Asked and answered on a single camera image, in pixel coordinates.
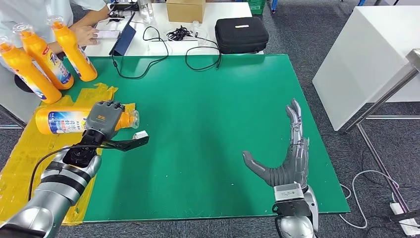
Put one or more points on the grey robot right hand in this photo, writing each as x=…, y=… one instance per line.
x=292, y=164

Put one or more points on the brown cardboard box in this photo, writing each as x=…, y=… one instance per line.
x=185, y=11

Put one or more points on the small clear cup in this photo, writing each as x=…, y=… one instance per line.
x=196, y=27

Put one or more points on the green plastic crate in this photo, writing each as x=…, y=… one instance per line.
x=256, y=6

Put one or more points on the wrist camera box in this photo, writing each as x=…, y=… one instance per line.
x=137, y=139
x=290, y=198

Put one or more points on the white table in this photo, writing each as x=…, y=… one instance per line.
x=223, y=10
x=361, y=65

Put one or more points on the person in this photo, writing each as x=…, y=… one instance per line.
x=26, y=13

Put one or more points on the yellow tape patch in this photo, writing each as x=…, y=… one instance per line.
x=19, y=164

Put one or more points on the dark blue tablet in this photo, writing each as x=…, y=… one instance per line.
x=124, y=39

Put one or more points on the person's left forearm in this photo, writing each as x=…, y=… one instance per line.
x=93, y=16

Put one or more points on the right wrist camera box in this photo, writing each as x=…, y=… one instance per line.
x=290, y=198

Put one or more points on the person's right forearm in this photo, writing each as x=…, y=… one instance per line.
x=56, y=47

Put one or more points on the white power strip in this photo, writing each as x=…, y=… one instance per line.
x=405, y=222

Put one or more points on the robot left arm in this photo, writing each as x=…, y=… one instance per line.
x=59, y=190

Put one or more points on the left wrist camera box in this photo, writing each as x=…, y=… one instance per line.
x=137, y=139

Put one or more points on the black round stool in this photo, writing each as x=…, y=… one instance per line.
x=21, y=86

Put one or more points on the orange detergent bottle clear cap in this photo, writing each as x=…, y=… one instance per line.
x=49, y=62
x=77, y=56
x=29, y=78
x=65, y=121

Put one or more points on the person's right hand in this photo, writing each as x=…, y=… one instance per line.
x=86, y=35

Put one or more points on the black zip case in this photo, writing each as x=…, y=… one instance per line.
x=241, y=35

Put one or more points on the silver metal stand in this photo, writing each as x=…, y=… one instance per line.
x=387, y=95

